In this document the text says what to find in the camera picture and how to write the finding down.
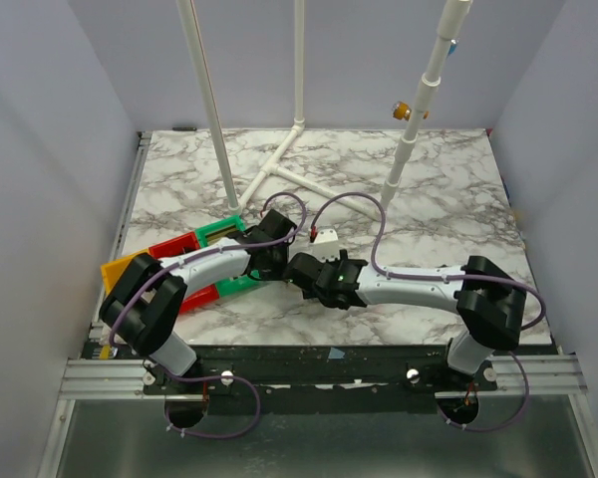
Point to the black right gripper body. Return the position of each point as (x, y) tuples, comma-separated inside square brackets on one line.
[(299, 266)]

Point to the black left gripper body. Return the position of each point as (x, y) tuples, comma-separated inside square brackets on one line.
[(277, 265)]

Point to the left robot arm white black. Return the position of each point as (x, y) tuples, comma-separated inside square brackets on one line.
[(144, 303)]

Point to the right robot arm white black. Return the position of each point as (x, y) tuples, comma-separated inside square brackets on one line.
[(490, 306)]

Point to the red plastic bin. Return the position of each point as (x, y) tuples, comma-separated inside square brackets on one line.
[(178, 246)]

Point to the yellow plastic bin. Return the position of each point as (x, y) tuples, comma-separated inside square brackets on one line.
[(112, 271)]

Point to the orange knob on pipe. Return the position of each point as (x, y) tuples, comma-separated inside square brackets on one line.
[(401, 111)]

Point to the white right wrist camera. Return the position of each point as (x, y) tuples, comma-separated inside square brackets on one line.
[(325, 246)]

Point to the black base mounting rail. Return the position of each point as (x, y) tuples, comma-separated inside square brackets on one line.
[(231, 380)]

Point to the aluminium extrusion rail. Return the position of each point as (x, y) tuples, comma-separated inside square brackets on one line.
[(95, 374)]

